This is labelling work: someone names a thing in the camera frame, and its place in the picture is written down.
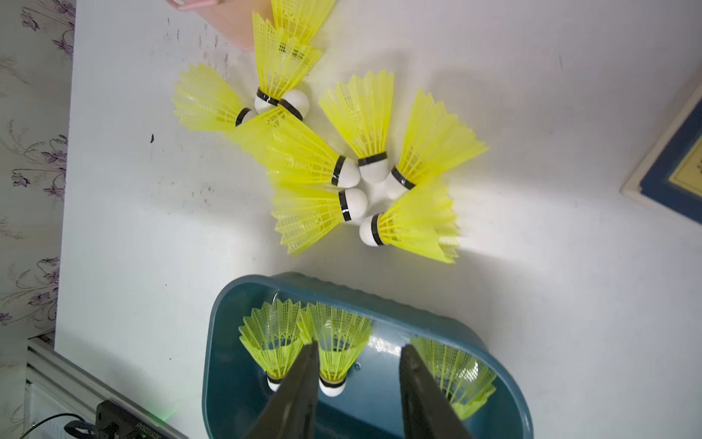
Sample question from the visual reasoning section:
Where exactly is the blue book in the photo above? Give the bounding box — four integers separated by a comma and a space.
621, 87, 701, 224

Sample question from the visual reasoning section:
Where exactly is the yellow shuttlecock five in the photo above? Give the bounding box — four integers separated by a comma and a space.
171, 63, 255, 132

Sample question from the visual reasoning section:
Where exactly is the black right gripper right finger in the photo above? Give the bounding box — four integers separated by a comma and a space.
399, 345, 473, 439

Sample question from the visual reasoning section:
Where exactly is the yellow shuttlecock twelve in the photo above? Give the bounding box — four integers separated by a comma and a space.
359, 180, 459, 263

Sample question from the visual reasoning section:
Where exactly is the yellow shuttlecock nine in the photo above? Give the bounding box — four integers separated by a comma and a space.
272, 185, 369, 255

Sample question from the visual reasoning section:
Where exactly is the yellow shuttlecock four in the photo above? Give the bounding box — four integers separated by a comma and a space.
318, 71, 395, 184

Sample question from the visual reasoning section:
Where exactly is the yellow shuttlecock one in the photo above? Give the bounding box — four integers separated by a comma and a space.
272, 0, 336, 45

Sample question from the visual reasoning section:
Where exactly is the aluminium front rail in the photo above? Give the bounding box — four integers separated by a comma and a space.
23, 335, 184, 438

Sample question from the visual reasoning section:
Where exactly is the teal plastic storage box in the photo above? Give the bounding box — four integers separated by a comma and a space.
202, 272, 534, 438

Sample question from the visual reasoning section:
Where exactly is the yellow shuttlecock six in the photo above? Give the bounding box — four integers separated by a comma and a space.
239, 299, 310, 393

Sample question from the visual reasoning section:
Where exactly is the yellow shuttlecock three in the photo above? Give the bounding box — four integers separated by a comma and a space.
225, 91, 361, 188

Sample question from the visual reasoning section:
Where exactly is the yellow shuttlecock seven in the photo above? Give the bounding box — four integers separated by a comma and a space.
411, 337, 497, 421

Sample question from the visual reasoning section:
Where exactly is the yellow shuttlecock eleven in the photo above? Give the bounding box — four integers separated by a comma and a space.
385, 90, 488, 200

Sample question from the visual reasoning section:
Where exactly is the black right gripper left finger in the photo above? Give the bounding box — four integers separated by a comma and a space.
245, 341, 320, 438

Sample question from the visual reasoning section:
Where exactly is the pink pen cup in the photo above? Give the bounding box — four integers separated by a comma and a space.
166, 0, 272, 52

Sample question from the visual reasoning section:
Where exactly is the yellow shuttlecock eight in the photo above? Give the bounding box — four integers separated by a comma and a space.
298, 303, 373, 398

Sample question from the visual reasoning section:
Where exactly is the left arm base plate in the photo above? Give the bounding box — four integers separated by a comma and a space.
64, 401, 186, 439

